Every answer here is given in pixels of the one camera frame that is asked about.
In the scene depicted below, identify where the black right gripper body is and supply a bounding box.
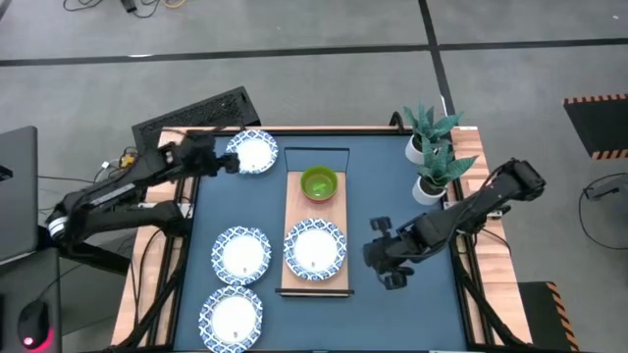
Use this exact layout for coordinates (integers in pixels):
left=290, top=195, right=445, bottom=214
left=363, top=233, right=418, bottom=277

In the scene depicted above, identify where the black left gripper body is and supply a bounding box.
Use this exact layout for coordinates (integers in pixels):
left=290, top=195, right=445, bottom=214
left=184, top=132, right=221, bottom=177

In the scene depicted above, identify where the blue white patterned paper bowl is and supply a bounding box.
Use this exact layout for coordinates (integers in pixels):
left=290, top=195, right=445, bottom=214
left=283, top=218, right=348, bottom=282
left=210, top=225, right=273, bottom=287
left=197, top=285, right=265, bottom=353
left=224, top=128, right=280, bottom=176

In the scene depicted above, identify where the green plastic bowl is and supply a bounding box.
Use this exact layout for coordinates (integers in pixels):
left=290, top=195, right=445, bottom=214
left=299, top=165, right=340, bottom=203

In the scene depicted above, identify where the blue table mat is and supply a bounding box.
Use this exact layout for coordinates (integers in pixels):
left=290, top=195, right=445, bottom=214
left=172, top=132, right=468, bottom=352

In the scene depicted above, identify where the black perforated computer case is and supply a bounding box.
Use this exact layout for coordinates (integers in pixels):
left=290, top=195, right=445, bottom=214
left=131, top=86, right=262, bottom=148

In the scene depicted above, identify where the snake plant in white pot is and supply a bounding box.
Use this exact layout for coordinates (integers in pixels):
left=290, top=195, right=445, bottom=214
left=410, top=139, right=480, bottom=207
left=401, top=101, right=465, bottom=166

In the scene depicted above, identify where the black hazard striped floor mat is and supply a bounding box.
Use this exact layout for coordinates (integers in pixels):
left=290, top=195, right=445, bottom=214
left=518, top=280, right=581, bottom=353
left=562, top=93, right=628, bottom=161

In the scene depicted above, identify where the grey laptop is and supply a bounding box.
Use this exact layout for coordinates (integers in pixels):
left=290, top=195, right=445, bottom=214
left=0, top=126, right=39, bottom=264

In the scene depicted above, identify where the dark grey side desk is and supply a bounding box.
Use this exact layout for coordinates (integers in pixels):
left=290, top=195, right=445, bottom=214
left=0, top=247, right=63, bottom=353

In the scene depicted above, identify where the grey floor device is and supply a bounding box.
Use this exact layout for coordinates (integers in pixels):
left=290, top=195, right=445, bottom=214
left=583, top=176, right=628, bottom=201

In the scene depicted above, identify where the black mouse with red light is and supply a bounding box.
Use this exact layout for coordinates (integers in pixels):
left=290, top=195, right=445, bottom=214
left=17, top=299, right=53, bottom=350

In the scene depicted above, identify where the black frame wooden shelf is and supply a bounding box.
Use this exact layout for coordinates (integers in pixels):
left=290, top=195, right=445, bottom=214
left=274, top=145, right=355, bottom=299

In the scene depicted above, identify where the white cable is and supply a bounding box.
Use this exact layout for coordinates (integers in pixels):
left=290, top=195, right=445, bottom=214
left=95, top=159, right=124, bottom=183

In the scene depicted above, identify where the black floor cable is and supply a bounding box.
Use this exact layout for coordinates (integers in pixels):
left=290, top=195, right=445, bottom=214
left=577, top=172, right=628, bottom=252
left=62, top=0, right=171, bottom=20

